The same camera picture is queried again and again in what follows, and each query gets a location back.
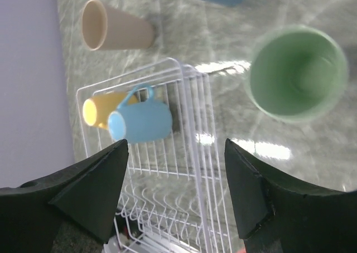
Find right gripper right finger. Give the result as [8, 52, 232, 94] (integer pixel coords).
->
[224, 139, 356, 252]

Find green plastic tumbler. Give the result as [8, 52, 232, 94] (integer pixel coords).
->
[244, 25, 349, 124]

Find white wire dish rack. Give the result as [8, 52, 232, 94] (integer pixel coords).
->
[76, 58, 235, 252]

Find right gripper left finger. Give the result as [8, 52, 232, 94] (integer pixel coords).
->
[1, 139, 129, 252]

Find beige plastic tumbler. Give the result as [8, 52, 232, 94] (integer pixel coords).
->
[81, 0, 155, 51]

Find yellow ceramic mug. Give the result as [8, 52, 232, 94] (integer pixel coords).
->
[82, 91, 128, 130]

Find light blue ceramic mug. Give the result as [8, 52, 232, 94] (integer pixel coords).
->
[108, 84, 172, 144]

